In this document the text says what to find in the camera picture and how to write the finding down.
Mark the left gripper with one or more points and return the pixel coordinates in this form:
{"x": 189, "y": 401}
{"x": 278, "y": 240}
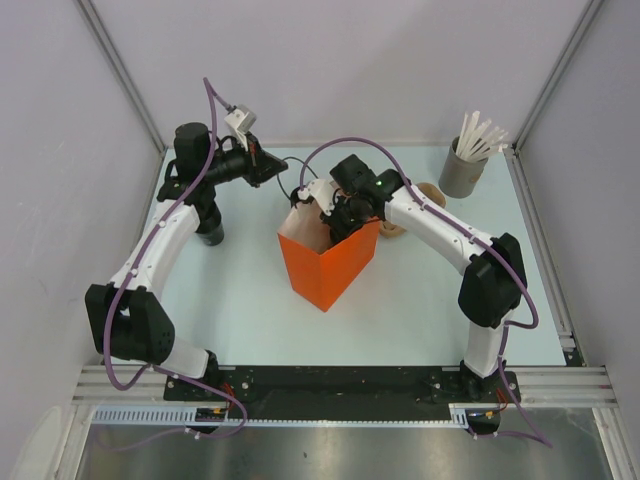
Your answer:
{"x": 260, "y": 165}

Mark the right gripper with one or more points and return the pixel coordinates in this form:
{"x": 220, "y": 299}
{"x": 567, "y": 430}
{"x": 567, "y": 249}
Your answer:
{"x": 333, "y": 219}

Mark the orange paper bag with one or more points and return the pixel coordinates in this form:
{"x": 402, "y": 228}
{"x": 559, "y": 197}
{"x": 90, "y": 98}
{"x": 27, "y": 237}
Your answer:
{"x": 319, "y": 271}

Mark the black cup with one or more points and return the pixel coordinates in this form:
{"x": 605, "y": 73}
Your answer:
{"x": 211, "y": 230}

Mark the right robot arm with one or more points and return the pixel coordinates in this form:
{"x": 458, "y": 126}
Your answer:
{"x": 492, "y": 268}

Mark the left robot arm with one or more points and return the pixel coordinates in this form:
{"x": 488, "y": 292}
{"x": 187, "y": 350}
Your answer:
{"x": 126, "y": 317}

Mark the grey straw holder cup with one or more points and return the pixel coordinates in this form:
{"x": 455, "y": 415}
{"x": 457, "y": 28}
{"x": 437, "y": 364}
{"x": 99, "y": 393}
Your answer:
{"x": 459, "y": 177}

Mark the white straws bundle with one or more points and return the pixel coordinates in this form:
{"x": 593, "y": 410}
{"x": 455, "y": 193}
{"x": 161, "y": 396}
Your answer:
{"x": 478, "y": 140}

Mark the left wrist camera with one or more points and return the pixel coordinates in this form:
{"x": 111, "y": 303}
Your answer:
{"x": 239, "y": 120}

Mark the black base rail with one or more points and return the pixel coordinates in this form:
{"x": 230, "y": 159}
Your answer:
{"x": 359, "y": 393}

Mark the white cable duct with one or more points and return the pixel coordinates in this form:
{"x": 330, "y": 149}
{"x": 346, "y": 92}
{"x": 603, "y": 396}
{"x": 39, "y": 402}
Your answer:
{"x": 191, "y": 416}

